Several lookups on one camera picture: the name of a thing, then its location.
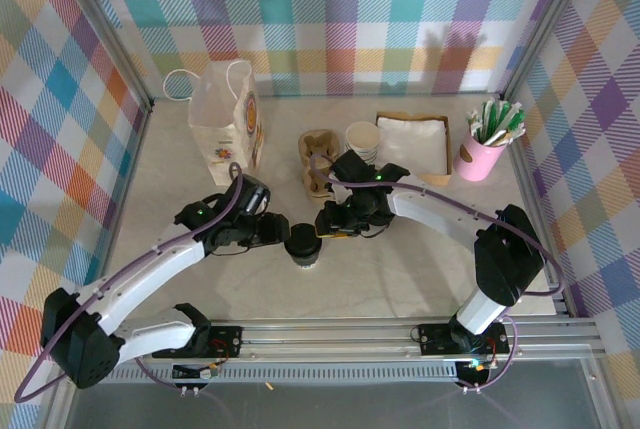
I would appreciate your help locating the black cup lid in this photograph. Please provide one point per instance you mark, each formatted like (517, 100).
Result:
(302, 239)

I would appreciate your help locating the white paper gift bag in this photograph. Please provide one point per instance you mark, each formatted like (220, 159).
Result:
(215, 114)

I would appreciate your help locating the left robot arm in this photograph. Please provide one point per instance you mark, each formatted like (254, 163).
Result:
(150, 269)

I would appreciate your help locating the brown cardboard napkin box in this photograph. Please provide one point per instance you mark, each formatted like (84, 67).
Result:
(435, 180)

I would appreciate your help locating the paper cup stack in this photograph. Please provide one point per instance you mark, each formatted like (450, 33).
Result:
(362, 135)

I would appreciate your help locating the pink tin cup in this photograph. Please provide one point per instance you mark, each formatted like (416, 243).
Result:
(480, 164)

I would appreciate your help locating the small controller board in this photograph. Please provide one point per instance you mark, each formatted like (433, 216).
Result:
(475, 366)
(207, 373)

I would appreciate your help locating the brown wrapped straw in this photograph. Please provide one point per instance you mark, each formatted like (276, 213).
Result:
(502, 139)

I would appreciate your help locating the green wrapped straw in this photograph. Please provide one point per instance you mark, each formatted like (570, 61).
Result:
(514, 116)
(494, 116)

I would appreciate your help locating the small tan stick piece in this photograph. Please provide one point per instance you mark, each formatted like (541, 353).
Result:
(269, 386)

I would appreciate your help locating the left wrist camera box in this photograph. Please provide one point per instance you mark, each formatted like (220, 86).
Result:
(252, 196)

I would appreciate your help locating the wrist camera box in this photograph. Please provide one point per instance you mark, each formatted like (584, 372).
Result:
(352, 166)
(252, 196)

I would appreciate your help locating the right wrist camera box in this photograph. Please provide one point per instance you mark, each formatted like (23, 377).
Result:
(352, 166)

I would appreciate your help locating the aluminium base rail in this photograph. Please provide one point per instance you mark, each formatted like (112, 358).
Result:
(325, 339)

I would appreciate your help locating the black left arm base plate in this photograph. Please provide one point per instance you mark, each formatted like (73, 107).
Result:
(225, 336)

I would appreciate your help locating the aluminium frame floor rail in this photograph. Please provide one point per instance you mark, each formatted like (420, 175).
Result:
(141, 121)
(522, 161)

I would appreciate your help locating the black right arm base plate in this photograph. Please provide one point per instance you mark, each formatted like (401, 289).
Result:
(432, 339)

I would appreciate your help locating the aluminium frame post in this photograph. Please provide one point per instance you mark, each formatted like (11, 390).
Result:
(545, 24)
(106, 24)

